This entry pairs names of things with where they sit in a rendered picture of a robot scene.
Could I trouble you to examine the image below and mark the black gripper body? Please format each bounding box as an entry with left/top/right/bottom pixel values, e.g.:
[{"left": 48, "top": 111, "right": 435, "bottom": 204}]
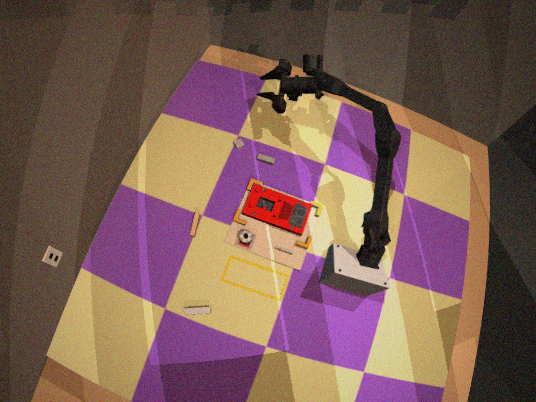
[{"left": 272, "top": 59, "right": 303, "bottom": 113}]

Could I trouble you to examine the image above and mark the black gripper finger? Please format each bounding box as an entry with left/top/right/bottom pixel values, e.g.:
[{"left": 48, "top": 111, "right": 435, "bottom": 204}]
[
  {"left": 260, "top": 66, "right": 281, "bottom": 80},
  {"left": 257, "top": 91, "right": 276, "bottom": 102}
]

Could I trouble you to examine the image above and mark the black wheel with grey hub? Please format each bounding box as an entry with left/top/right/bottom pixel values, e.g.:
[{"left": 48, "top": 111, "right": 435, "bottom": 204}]
[{"left": 239, "top": 230, "right": 253, "bottom": 245}]

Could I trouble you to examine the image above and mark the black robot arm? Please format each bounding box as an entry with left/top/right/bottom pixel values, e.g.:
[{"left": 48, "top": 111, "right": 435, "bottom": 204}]
[{"left": 300, "top": 54, "right": 401, "bottom": 270}]

